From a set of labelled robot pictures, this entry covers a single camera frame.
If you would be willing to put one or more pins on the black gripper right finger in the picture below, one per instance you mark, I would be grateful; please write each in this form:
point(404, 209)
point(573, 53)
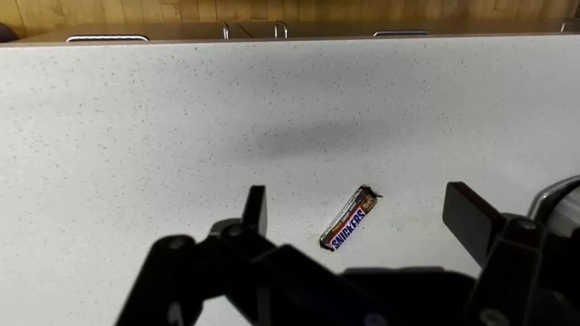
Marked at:
point(518, 272)

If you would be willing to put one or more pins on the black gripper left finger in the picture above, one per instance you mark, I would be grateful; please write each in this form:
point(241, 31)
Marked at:
point(181, 278)

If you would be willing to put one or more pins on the Snickers snack bar packet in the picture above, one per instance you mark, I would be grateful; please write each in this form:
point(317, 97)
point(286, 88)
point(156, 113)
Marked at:
point(350, 218)

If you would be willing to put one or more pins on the wooden base cabinet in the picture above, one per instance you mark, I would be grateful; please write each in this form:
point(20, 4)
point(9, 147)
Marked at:
point(181, 31)

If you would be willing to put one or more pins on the steel coffee carafe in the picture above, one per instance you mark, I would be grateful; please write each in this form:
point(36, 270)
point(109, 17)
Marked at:
point(569, 218)

